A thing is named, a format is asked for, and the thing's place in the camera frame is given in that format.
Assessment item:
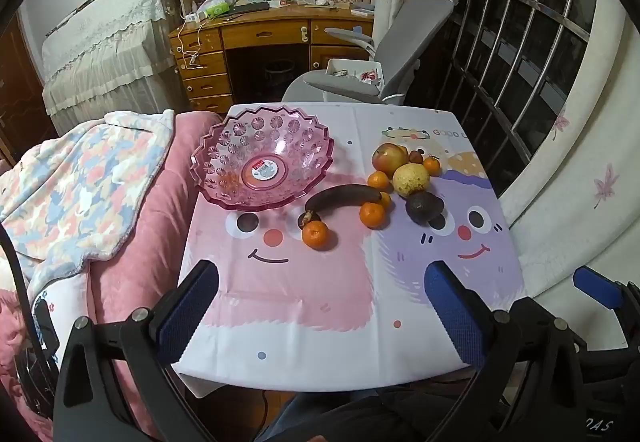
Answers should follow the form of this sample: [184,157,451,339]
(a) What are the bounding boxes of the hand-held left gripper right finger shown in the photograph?
[423,260,588,442]

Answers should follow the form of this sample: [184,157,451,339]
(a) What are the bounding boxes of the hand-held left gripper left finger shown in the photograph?
[52,259,221,442]

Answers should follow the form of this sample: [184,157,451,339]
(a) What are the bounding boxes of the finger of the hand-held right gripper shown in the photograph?
[572,266,640,325]

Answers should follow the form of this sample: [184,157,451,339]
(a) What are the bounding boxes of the dark avocado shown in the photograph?
[405,191,445,225]

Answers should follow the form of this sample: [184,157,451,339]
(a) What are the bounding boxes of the yellow pear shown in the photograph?
[392,164,431,197]

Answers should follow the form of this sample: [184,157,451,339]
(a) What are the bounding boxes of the dark overripe banana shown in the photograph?
[305,184,386,219]

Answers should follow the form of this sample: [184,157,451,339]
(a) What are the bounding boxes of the pink plastic bowl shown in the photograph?
[189,104,335,211]

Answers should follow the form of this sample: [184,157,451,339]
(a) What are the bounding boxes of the pink plush bed cover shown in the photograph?
[0,112,223,442]

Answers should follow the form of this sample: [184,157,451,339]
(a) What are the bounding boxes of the cartoon face printed tablecloth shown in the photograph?
[177,102,526,395]

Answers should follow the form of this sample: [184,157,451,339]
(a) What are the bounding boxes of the white curtain with pink flowers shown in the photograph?
[495,0,640,300]

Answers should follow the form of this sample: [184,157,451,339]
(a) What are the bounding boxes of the white floral pillow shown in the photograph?
[27,269,92,363]

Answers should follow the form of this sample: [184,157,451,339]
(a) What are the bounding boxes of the person's dark pants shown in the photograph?
[257,389,476,442]

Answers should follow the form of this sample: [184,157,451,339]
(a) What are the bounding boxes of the red yellow apple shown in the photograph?
[371,143,409,173]

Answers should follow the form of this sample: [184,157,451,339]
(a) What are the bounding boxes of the pastel patterned fleece blanket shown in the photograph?
[0,110,176,275]

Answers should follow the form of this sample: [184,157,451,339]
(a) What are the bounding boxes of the metal window bars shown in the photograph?
[415,0,601,195]

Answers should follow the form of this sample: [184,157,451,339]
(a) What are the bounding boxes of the black waste bin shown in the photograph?
[263,59,296,90]

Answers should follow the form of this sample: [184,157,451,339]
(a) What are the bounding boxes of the white box of snacks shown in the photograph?
[326,56,386,92]

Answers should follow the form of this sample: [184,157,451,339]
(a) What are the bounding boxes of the white lace cover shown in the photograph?
[40,0,187,120]

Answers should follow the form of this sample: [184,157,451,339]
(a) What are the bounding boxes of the grey office chair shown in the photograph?
[281,0,468,105]

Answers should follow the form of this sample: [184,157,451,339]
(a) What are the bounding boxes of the wooden desk with drawers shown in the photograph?
[168,2,376,113]

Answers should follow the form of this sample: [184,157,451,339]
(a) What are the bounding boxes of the black cable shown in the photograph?
[0,222,56,383]

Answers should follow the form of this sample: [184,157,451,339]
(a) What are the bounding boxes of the white charger cable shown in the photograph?
[172,16,207,71]

